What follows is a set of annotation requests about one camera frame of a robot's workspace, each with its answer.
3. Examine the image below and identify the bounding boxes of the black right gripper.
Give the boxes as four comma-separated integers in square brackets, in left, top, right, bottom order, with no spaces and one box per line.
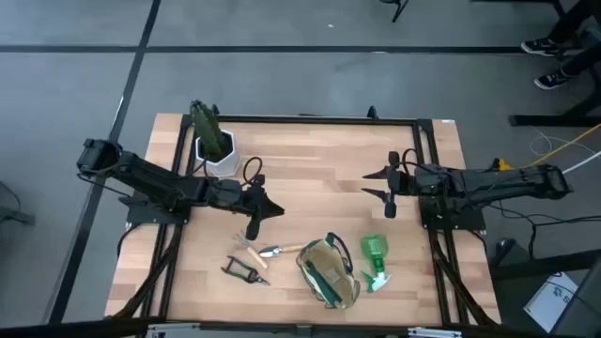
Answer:
[361,150,426,220]

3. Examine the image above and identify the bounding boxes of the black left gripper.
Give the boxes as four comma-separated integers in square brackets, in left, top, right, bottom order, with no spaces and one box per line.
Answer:
[220,174,286,241]

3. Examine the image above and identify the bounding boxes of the wooden handle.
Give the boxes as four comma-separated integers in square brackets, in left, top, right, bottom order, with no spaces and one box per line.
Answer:
[257,242,307,259]

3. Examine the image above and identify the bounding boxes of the wooden-handled hand rake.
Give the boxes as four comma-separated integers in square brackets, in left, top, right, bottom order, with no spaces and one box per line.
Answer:
[233,231,270,270]

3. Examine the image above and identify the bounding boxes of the green plastic spray bottle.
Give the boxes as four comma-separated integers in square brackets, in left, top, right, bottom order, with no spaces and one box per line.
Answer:
[359,233,393,295]

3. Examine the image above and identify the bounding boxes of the beige green-trimmed gardening bag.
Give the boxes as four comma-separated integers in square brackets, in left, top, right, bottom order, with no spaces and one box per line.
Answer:
[295,231,362,310]

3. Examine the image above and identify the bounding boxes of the white faceted plant pot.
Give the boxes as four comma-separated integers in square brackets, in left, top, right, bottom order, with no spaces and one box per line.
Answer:
[194,129,242,178]

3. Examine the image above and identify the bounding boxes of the tall green cactus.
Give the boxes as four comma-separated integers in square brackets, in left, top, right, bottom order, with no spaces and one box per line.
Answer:
[189,99,231,161]

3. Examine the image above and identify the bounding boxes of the silver aluminium extrusion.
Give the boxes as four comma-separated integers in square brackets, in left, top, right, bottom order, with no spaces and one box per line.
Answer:
[407,327,464,338]
[145,322,203,338]

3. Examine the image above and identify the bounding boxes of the black desk foot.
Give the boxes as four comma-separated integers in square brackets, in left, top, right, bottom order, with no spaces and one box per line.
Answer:
[509,86,601,128]

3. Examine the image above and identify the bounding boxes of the white printed box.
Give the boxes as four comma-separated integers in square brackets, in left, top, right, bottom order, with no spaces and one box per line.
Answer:
[523,270,581,333]

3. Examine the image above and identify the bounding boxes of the person's leg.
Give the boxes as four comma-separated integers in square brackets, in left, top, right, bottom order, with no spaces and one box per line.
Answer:
[547,0,601,43]
[561,41,601,79]

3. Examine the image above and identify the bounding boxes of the grey chair base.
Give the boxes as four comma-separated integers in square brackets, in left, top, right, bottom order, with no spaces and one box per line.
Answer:
[0,180,37,226]

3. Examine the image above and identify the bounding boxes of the black aluminium table frame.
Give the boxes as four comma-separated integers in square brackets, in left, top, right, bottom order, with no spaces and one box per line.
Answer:
[105,112,503,338]

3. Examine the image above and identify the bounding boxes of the yellow floor cable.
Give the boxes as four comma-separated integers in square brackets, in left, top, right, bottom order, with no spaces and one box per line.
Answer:
[497,122,601,171]

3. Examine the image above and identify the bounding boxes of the white floor cable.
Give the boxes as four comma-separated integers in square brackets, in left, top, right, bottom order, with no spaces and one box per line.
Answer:
[561,150,601,175]

